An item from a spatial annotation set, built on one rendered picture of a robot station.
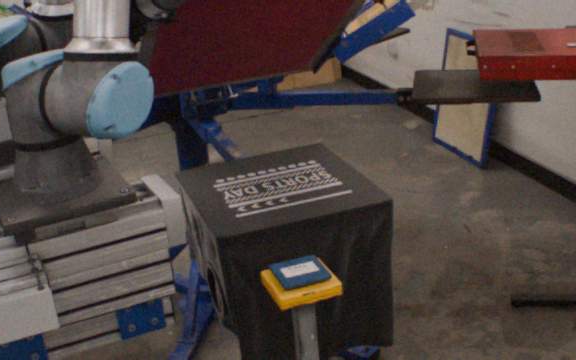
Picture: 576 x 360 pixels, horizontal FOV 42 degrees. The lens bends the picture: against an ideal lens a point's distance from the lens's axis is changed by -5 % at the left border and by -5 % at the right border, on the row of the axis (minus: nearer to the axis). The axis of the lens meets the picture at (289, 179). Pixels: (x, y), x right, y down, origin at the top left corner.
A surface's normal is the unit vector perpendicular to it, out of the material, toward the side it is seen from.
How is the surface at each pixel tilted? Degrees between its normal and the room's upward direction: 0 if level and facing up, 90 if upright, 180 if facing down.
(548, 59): 91
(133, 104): 97
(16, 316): 90
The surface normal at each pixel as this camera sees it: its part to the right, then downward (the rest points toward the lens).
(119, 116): 0.85, 0.25
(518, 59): -0.18, 0.40
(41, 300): 0.45, 0.29
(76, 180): 0.66, -0.09
